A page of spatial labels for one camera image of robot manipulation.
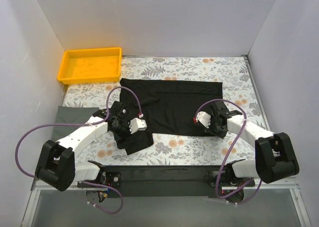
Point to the black t shirt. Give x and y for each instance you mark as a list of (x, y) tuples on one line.
[(168, 106)]

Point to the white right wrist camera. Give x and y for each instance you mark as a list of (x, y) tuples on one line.
[(203, 118)]

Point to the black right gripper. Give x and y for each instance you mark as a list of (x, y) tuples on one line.
[(216, 128)]

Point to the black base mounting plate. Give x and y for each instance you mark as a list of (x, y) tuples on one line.
[(160, 181)]

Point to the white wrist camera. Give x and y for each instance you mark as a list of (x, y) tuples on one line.
[(137, 124), (203, 118)]

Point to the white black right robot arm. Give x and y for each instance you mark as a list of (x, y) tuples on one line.
[(275, 158)]

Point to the folded grey t shirt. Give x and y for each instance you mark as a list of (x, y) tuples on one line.
[(70, 115)]

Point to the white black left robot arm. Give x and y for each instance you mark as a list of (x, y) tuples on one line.
[(56, 165)]

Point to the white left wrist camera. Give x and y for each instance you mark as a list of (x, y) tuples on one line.
[(137, 124)]

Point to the yellow plastic tray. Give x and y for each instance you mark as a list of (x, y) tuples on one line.
[(93, 65)]

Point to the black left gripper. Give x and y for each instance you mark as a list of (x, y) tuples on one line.
[(122, 133)]

